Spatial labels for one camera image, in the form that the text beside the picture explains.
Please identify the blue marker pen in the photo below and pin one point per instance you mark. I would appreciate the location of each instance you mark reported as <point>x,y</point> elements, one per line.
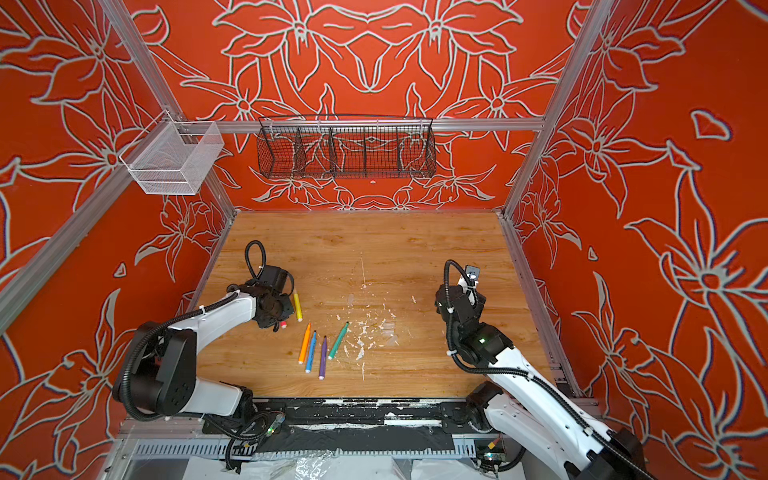
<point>310,352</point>

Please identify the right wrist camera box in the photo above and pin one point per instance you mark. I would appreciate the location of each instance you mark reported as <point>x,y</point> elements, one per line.
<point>472,276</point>

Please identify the orange marker pen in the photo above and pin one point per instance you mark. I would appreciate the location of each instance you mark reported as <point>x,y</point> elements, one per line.
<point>305,344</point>

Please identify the white mesh basket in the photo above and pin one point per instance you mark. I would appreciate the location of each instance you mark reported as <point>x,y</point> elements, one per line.
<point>170,157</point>

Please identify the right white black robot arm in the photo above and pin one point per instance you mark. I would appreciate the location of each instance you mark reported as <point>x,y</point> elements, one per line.
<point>562,438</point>

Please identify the purple marker pen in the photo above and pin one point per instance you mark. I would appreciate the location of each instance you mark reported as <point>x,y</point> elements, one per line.
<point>323,359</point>

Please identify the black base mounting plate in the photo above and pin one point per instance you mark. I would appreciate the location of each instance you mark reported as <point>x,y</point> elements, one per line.
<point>369,423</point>

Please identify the small green circuit board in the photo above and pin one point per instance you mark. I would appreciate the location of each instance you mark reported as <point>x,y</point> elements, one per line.
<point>491,457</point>

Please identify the yellow marker pen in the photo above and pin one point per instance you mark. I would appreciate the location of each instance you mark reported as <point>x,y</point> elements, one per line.
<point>297,307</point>

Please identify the green marker pen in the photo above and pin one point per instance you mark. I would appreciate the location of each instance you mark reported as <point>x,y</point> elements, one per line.
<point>338,342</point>

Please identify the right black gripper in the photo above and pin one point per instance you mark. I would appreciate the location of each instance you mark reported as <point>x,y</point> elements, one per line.
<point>438,303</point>

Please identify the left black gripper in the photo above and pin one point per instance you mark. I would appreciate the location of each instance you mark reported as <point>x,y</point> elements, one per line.
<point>289,308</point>

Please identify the white slotted cable duct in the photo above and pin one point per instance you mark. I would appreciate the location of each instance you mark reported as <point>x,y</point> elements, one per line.
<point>156,449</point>

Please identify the black wire basket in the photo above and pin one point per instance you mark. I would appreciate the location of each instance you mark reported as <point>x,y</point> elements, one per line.
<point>334,149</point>

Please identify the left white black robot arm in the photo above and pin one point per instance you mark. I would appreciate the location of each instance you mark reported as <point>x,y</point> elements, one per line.
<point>158,377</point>

